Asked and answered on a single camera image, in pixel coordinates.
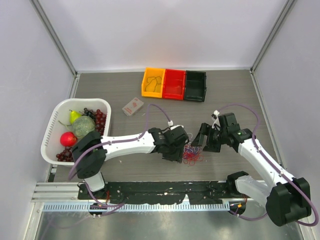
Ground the aluminium frame rail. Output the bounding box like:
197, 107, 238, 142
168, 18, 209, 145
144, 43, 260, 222
31, 181, 83, 202

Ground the yellow plastic bin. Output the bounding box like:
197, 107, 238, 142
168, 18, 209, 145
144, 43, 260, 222
141, 67, 165, 99

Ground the white plastic basket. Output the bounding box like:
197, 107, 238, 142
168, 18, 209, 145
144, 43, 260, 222
40, 98, 112, 167

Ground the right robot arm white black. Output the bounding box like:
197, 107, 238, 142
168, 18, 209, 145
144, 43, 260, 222
191, 111, 312, 227

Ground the red plastic bin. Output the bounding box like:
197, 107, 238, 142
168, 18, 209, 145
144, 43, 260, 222
162, 69, 186, 101

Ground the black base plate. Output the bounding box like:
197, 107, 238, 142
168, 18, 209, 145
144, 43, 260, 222
93, 181, 248, 205

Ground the red wire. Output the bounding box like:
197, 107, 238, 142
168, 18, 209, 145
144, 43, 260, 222
182, 146, 205, 166

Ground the dark red grape bunch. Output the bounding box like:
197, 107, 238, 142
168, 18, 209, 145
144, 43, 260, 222
82, 108, 107, 135

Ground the small red grape bunch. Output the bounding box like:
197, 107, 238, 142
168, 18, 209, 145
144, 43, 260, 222
56, 146, 74, 162

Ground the white slotted cable duct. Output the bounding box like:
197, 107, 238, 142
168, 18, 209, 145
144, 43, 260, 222
42, 201, 230, 213

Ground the green yellow pear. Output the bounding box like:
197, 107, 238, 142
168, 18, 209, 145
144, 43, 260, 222
69, 110, 82, 125

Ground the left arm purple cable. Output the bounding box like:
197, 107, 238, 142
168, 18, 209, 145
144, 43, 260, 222
67, 103, 175, 181

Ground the red apple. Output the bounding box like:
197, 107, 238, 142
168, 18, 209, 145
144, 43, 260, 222
59, 131, 78, 147

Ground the purple wire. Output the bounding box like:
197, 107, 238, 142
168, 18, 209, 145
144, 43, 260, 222
144, 75, 163, 93
183, 144, 201, 156

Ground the white wire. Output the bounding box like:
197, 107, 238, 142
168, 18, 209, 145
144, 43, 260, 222
186, 133, 196, 151

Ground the green melon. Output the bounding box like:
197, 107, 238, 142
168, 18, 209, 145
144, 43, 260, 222
71, 116, 96, 139

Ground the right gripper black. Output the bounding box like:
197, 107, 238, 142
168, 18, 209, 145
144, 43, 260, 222
191, 122, 228, 153

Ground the black plastic bin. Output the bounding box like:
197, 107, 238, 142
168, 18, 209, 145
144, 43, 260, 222
183, 70, 207, 102

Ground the playing card box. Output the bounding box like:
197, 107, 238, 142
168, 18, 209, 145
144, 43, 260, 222
122, 97, 144, 116

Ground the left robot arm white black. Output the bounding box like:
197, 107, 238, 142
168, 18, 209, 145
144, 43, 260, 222
69, 125, 189, 200

